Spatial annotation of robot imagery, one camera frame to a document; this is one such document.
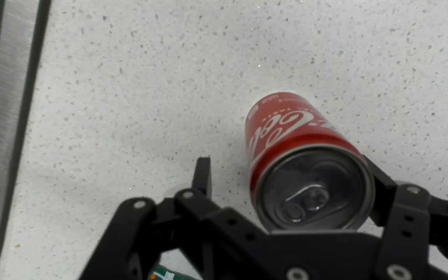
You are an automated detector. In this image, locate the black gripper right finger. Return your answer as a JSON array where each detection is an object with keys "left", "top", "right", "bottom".
[{"left": 362, "top": 153, "right": 448, "bottom": 280}]

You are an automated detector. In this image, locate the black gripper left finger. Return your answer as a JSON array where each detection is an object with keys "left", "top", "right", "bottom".
[{"left": 76, "top": 155, "right": 269, "bottom": 280}]

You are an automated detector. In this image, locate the red coca cola can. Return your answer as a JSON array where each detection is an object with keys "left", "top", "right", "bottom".
[{"left": 242, "top": 90, "right": 378, "bottom": 233}]

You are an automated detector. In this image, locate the stainless steel double sink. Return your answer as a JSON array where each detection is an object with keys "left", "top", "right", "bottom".
[{"left": 0, "top": 0, "right": 54, "bottom": 280}]

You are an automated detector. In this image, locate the green white sponge pack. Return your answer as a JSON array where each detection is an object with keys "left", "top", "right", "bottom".
[{"left": 147, "top": 262, "right": 197, "bottom": 280}]

